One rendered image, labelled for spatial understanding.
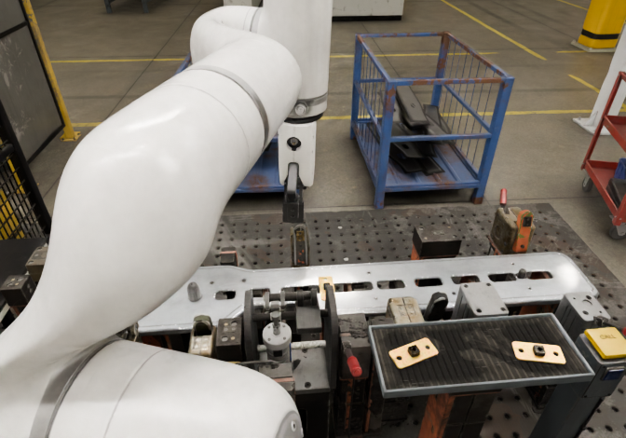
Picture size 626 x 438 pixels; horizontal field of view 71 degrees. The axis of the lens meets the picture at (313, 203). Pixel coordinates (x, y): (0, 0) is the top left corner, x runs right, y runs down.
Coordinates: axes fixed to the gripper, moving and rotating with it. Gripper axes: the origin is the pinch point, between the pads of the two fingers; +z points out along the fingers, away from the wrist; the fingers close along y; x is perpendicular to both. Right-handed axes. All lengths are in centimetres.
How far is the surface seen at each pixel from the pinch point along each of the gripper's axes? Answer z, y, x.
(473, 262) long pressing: 43, 35, -48
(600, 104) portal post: 117, 352, -269
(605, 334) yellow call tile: 26, -2, -59
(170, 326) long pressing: 45, 8, 30
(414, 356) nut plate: 26.4, -9.1, -22.1
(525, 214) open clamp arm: 32, 44, -63
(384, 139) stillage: 89, 201, -44
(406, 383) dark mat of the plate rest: 26.9, -14.1, -20.2
